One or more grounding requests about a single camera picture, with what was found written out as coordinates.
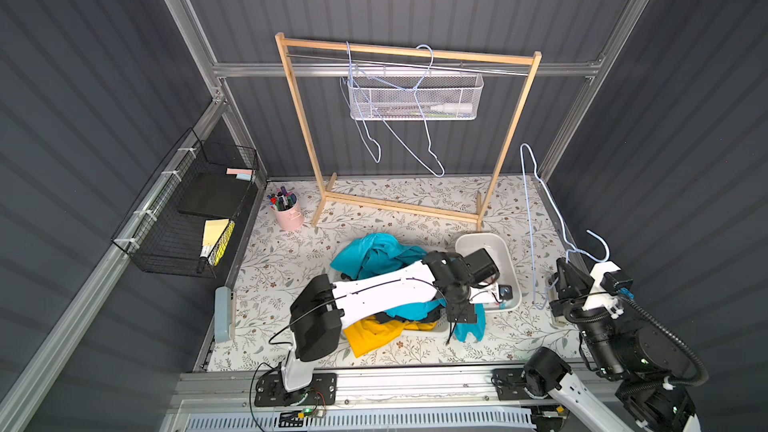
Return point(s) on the yellow notepad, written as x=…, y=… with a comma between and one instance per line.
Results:
x=216, y=237

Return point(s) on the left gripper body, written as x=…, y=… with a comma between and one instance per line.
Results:
x=460, y=310

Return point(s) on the white wire mesh basket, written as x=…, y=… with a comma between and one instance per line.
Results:
x=408, y=98

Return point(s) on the wooden clothes rack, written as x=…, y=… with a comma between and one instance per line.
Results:
x=313, y=70

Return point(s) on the white perforated laundry basket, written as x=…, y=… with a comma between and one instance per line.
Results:
x=441, y=327

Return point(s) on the yellow t-shirt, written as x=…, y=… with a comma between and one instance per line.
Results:
x=369, y=334

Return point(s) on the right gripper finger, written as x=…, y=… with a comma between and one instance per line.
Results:
x=579, y=282
x=565, y=279

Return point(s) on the black notebook in wall basket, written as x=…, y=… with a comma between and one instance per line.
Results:
x=213, y=196

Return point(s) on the black wire wall basket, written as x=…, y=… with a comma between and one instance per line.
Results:
x=192, y=216

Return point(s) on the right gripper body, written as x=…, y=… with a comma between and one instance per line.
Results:
x=567, y=279

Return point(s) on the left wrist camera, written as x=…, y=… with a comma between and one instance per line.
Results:
x=493, y=296

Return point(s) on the blue wire hanger yellow shirt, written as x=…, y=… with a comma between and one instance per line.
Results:
x=371, y=145

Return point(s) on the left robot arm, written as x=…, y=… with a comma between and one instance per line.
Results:
x=325, y=308

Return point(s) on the white plastic tray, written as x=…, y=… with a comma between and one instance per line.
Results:
x=497, y=249

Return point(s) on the pink pen cup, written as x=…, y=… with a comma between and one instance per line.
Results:
x=286, y=209

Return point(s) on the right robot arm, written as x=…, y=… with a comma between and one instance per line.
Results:
x=621, y=342

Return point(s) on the teal t-shirt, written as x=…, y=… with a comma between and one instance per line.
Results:
x=379, y=254

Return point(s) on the white tube in mesh basket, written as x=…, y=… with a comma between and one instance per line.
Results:
x=453, y=111

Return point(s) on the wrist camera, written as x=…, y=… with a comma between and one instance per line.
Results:
x=493, y=296
x=610, y=284

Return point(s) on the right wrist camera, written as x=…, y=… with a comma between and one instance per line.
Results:
x=610, y=284

